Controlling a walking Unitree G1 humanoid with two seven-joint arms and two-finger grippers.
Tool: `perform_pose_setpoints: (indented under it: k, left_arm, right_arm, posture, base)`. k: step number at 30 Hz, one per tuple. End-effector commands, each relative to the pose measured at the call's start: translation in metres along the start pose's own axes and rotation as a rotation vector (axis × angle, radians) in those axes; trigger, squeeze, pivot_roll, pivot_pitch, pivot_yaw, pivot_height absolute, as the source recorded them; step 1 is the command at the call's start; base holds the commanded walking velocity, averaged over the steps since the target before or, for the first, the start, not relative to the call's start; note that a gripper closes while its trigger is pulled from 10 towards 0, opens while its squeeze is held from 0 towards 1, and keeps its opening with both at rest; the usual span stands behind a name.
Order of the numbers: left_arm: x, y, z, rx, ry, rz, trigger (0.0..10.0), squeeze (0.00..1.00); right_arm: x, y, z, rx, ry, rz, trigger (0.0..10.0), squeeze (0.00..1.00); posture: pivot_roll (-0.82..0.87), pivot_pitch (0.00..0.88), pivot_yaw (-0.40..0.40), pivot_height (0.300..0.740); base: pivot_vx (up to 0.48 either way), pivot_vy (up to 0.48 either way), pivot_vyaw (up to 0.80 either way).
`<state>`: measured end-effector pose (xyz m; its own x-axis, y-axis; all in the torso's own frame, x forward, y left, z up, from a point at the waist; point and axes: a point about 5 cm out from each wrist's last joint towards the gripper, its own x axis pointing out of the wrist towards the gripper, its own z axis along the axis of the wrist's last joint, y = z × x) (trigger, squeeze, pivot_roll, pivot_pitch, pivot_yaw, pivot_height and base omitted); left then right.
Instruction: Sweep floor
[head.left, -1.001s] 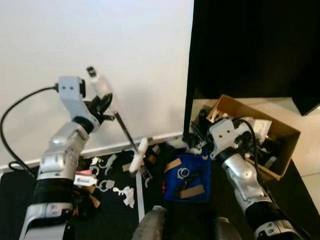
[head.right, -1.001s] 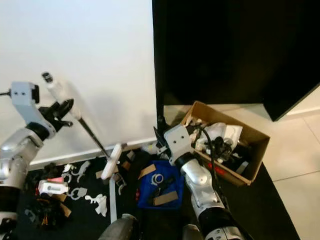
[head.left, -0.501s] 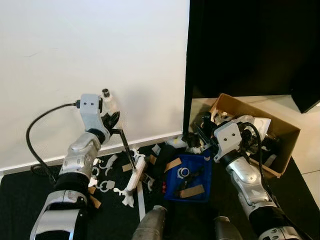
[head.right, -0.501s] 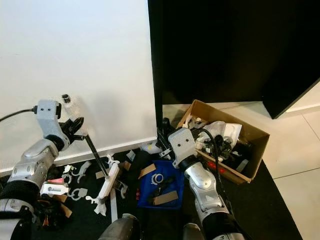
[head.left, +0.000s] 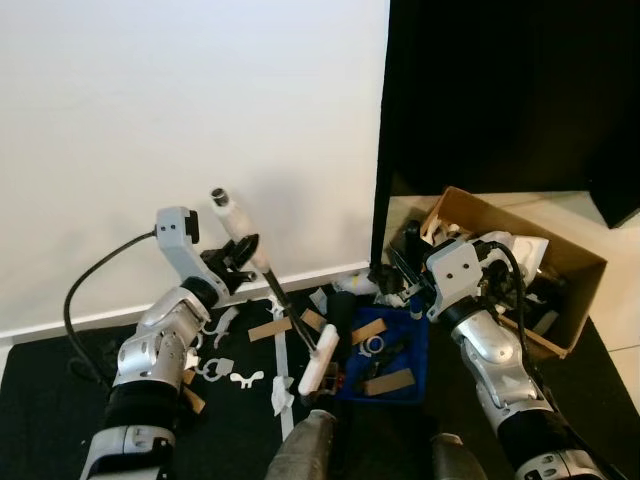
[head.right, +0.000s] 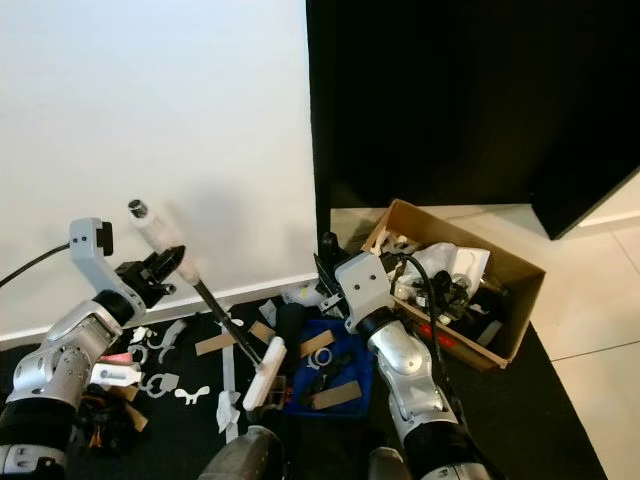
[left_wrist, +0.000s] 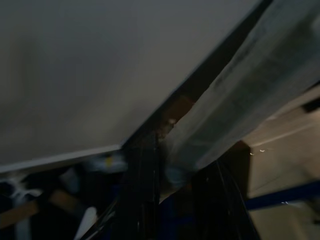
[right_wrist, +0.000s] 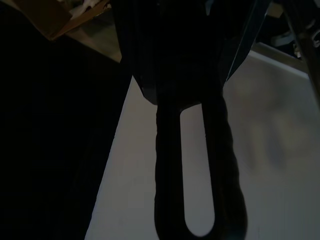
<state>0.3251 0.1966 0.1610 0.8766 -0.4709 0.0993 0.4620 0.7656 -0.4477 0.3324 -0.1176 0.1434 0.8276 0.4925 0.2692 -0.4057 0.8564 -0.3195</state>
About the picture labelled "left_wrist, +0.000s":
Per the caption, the blue tape strip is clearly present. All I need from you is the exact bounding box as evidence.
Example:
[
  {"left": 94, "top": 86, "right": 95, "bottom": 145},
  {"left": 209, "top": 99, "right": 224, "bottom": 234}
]
[{"left": 245, "top": 184, "right": 320, "bottom": 211}]

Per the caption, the white package with yellow mark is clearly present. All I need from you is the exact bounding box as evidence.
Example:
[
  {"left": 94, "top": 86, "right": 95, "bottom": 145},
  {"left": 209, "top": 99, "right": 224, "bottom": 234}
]
[{"left": 82, "top": 154, "right": 129, "bottom": 174}]

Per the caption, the white baseboard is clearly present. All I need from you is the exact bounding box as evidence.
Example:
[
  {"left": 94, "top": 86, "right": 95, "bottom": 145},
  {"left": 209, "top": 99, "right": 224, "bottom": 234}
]
[{"left": 0, "top": 143, "right": 124, "bottom": 175}]

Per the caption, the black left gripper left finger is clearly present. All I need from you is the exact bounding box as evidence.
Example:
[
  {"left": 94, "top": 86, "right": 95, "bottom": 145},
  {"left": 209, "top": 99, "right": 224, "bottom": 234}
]
[{"left": 108, "top": 134, "right": 162, "bottom": 240}]

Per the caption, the white plastic hanger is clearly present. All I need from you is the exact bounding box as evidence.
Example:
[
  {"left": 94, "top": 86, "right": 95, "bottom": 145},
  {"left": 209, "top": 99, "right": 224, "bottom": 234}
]
[{"left": 0, "top": 177, "right": 44, "bottom": 206}]

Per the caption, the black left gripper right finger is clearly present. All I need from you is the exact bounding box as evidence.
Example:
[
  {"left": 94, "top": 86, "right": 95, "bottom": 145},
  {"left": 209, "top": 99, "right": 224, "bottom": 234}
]
[{"left": 191, "top": 159, "right": 260, "bottom": 240}]

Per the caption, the white oblong plastic piece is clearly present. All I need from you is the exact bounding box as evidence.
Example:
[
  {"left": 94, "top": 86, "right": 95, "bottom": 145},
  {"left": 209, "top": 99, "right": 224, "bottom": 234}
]
[{"left": 74, "top": 206, "right": 99, "bottom": 240}]

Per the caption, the brown wooden board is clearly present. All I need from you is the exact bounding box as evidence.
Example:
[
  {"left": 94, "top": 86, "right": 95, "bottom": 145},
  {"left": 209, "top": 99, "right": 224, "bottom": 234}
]
[{"left": 159, "top": 94, "right": 196, "bottom": 141}]

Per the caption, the brown cardboard piece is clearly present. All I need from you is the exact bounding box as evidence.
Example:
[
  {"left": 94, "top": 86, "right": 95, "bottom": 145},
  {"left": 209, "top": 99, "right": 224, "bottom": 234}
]
[{"left": 0, "top": 189, "right": 85, "bottom": 229}]

